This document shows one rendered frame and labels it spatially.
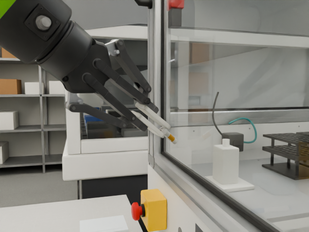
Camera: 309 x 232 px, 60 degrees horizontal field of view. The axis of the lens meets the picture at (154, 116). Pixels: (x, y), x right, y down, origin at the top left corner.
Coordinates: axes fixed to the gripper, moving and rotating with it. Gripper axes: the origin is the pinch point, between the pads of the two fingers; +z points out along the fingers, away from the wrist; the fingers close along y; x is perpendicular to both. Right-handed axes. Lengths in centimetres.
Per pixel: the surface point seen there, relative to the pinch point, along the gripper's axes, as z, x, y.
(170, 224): 20.6, 1.4, -14.4
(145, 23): 12, 56, 38
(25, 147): 110, 390, -88
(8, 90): 39, 367, -28
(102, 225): 23.0, 23.3, -27.4
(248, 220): 6.1, -20.4, -5.4
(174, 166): 14.0, 3.2, -3.9
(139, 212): 16.7, 7.3, -16.4
